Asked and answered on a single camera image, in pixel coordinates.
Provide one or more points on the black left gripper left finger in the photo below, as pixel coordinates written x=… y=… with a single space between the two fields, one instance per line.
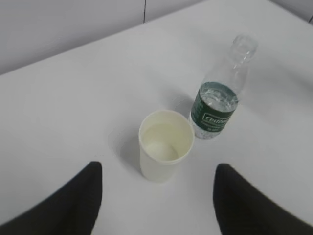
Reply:
x=71 y=210

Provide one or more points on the white paper cup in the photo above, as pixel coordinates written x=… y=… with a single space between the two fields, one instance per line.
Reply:
x=165 y=138

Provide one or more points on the clear water bottle green label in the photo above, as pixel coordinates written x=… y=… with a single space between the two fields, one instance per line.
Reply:
x=221 y=90

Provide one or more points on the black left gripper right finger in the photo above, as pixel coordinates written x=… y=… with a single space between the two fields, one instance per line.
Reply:
x=241 y=209

